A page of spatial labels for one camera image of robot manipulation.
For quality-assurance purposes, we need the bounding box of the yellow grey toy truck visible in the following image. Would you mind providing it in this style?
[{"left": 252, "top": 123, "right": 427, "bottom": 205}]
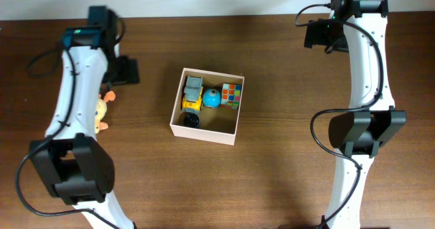
[{"left": 181, "top": 75, "right": 203, "bottom": 114}]

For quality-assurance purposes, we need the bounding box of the yellow plush duck toy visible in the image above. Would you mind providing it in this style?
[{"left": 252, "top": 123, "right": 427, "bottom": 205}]
[{"left": 94, "top": 90, "right": 116, "bottom": 134}]

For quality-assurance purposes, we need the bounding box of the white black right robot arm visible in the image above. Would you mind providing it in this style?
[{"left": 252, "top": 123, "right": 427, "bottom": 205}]
[{"left": 304, "top": 0, "right": 406, "bottom": 228}]

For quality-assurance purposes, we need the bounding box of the black round lid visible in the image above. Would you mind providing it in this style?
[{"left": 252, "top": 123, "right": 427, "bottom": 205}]
[{"left": 183, "top": 112, "right": 201, "bottom": 128}]

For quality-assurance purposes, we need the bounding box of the blue ball toy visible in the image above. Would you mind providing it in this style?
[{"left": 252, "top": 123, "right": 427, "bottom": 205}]
[{"left": 203, "top": 89, "right": 221, "bottom": 108}]

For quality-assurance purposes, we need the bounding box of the colourful puzzle cube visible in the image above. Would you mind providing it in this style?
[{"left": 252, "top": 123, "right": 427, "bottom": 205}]
[{"left": 220, "top": 84, "right": 242, "bottom": 109}]

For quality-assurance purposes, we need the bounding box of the beige cardboard box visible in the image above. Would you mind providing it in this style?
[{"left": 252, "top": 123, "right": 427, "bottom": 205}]
[{"left": 169, "top": 68, "right": 245, "bottom": 145}]

